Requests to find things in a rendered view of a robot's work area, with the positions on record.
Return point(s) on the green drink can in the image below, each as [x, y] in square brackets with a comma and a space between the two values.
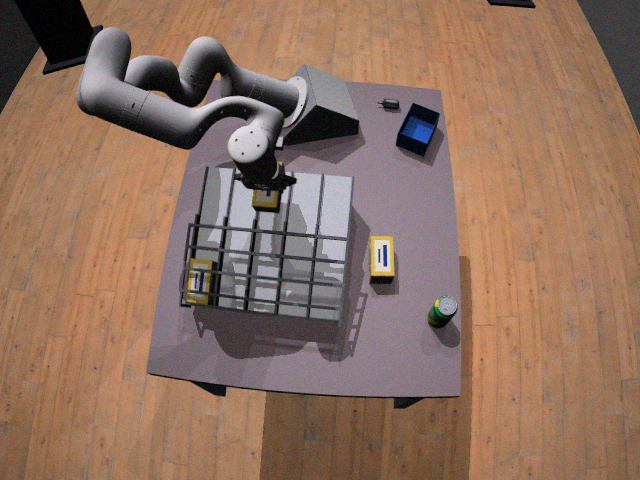
[442, 311]

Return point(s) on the yellow carton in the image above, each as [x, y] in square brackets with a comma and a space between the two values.
[381, 259]
[201, 281]
[266, 201]

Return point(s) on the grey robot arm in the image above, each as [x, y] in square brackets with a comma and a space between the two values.
[130, 107]

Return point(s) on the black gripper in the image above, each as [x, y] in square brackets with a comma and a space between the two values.
[277, 183]

